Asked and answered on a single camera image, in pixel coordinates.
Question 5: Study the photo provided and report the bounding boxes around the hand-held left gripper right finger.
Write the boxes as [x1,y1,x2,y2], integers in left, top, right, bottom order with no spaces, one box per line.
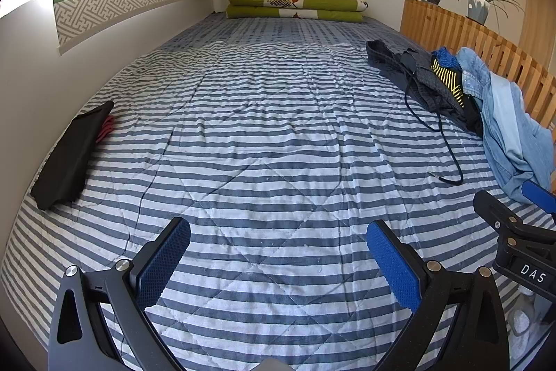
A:
[366,219,511,371]

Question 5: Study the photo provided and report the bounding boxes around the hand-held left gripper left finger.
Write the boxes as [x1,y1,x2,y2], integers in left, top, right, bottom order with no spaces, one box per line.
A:
[48,217,192,371]

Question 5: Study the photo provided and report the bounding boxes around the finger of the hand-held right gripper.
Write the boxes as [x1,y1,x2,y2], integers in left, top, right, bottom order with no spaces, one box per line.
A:
[521,179,556,220]
[473,189,556,255]

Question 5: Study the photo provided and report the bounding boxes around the light blue jeans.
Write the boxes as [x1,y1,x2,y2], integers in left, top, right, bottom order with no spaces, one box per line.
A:
[454,47,556,204]

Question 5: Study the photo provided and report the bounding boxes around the person's right hand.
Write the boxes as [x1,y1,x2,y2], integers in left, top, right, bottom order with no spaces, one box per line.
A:
[508,304,549,339]

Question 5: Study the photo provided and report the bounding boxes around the black yellow-striped garment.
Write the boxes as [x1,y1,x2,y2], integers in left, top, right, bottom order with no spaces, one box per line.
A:
[430,58,485,137]

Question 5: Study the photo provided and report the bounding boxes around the black folded garment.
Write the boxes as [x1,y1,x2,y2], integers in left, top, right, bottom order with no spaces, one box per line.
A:
[30,100,115,211]

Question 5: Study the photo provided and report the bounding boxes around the dark grey pants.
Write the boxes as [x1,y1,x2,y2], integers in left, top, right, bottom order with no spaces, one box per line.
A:
[402,49,467,122]

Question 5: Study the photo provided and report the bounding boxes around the red folded cloth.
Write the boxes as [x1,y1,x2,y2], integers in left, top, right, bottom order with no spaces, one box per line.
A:
[96,115,116,143]

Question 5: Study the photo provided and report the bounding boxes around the bright blue garment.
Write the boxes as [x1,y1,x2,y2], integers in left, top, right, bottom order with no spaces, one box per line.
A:
[433,47,459,68]

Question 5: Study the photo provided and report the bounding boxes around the striped blue white bedspread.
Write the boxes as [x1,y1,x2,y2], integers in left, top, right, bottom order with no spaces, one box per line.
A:
[0,12,556,371]

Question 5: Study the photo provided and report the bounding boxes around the light wooden door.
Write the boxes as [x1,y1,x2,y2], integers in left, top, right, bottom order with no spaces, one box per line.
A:
[519,0,556,59]

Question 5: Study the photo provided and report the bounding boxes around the wooden slatted headboard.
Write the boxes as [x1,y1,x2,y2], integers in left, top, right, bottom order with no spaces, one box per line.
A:
[400,0,556,128]

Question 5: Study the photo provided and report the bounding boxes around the black drawstring cord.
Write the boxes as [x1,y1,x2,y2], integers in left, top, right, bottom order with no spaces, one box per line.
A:
[406,75,465,185]

